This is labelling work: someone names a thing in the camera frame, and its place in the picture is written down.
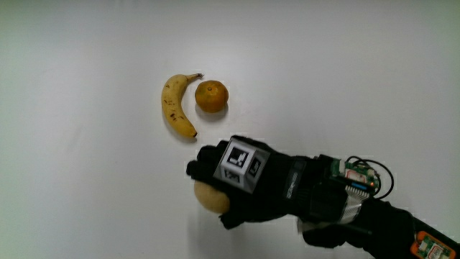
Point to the person's right hand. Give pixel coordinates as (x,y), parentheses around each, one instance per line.
(273,187)

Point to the yellow-brown pear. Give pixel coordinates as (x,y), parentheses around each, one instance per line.
(210,199)

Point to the person's right forearm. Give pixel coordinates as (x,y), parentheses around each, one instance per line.
(388,226)

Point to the green circuit board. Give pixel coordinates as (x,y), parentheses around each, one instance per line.
(354,176)

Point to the orange tangerine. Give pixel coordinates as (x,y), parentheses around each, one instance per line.
(211,96)

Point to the yellow banana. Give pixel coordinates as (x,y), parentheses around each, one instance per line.
(173,104)

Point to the orange sensor module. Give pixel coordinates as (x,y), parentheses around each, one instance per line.
(431,248)

